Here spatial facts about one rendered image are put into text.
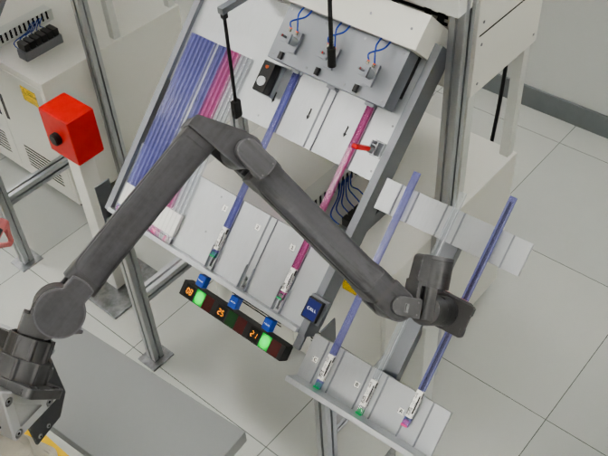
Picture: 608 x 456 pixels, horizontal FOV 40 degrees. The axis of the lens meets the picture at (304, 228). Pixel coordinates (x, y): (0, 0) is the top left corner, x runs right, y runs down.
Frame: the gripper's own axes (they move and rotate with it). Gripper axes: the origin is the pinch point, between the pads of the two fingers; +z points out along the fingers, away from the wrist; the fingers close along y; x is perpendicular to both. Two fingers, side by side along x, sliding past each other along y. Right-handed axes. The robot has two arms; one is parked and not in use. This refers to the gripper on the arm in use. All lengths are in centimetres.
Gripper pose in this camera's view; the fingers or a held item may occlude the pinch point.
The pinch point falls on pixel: (459, 312)
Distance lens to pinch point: 170.2
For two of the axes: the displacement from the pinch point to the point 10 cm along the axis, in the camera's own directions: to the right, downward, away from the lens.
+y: -7.8, -4.0, 4.8
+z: 4.8, 1.1, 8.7
